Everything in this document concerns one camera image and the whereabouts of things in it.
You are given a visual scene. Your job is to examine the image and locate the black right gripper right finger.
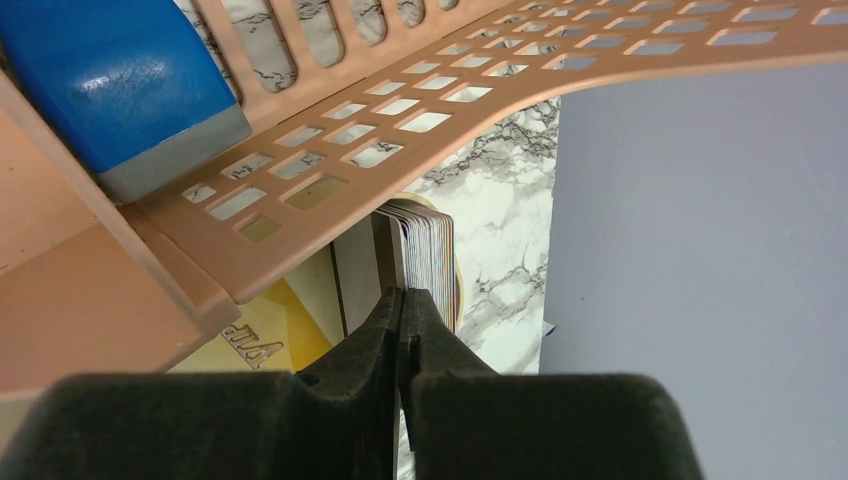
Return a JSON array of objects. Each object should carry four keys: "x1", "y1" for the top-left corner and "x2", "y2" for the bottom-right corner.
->
[{"x1": 399, "y1": 289, "x2": 703, "y2": 479}]

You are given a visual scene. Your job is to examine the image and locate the peach plastic file organizer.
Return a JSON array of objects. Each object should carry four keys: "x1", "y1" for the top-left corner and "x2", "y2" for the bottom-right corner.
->
[{"x1": 1, "y1": 1, "x2": 847, "y2": 400}]

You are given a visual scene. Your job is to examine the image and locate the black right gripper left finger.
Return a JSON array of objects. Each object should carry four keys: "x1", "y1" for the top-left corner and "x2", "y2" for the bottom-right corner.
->
[{"x1": 1, "y1": 289, "x2": 403, "y2": 479}]

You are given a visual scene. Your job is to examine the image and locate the blue grey box in organizer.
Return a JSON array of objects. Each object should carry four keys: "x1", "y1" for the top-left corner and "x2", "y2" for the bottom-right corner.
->
[{"x1": 1, "y1": 1, "x2": 251, "y2": 203}]

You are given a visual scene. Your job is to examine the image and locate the gold card lying in tray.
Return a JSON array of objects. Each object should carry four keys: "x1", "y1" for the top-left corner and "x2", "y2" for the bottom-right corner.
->
[{"x1": 170, "y1": 280, "x2": 344, "y2": 373}]

